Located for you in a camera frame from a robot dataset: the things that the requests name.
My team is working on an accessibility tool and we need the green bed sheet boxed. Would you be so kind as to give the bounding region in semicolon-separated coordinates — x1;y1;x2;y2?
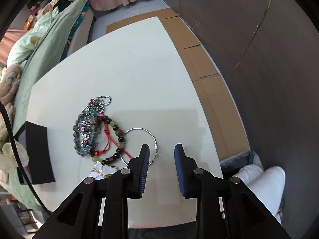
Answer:
0;0;89;212

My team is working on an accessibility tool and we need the blue denim cloth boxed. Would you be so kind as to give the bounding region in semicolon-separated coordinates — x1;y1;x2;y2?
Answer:
221;151;265;177

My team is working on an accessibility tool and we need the person's white trouser leg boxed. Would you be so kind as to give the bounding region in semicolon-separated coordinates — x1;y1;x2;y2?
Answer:
225;166;287;226

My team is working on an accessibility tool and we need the white butterfly pendant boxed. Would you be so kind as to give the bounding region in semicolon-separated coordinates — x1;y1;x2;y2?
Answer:
89;161;117;180

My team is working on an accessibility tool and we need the silver ball chain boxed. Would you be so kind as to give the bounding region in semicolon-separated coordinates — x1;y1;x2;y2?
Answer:
82;95;112;116

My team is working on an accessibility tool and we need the black jewelry box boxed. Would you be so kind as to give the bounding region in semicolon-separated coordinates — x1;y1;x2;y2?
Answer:
25;121;56;185

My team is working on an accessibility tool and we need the black cable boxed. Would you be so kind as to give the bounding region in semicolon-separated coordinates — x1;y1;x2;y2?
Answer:
0;102;53;213

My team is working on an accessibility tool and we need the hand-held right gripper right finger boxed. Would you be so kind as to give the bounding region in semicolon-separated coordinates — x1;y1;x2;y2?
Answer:
174;144;291;239

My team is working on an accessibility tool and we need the white bed frame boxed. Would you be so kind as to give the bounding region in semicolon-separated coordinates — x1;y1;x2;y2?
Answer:
67;10;95;55

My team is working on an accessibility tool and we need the pile of clothes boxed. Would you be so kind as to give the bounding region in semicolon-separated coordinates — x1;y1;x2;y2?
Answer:
25;0;75;30

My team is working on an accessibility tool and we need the pink fleece blanket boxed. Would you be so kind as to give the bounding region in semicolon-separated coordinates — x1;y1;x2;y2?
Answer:
0;63;30;180

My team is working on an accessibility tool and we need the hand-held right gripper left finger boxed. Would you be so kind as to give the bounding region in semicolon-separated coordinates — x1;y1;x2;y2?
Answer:
32;144;150;239

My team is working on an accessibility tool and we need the beaded bracelet with red cord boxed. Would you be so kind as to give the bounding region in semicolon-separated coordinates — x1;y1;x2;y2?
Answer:
91;115;134;163

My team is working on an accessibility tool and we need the flattened brown cardboard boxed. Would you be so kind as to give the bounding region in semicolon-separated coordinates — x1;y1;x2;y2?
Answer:
106;8;252;163

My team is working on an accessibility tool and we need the grey crystal bead bracelet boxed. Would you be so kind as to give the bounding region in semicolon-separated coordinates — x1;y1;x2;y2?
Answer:
73;110;101;156

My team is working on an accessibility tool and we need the pale green quilt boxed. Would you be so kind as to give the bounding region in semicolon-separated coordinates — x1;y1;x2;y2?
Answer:
7;6;60;65

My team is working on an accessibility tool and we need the silver hoop bangle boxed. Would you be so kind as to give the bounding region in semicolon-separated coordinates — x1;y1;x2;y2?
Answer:
117;127;159;166

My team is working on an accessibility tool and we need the teal printed cloth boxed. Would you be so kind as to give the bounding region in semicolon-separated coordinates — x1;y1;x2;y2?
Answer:
60;15;88;63

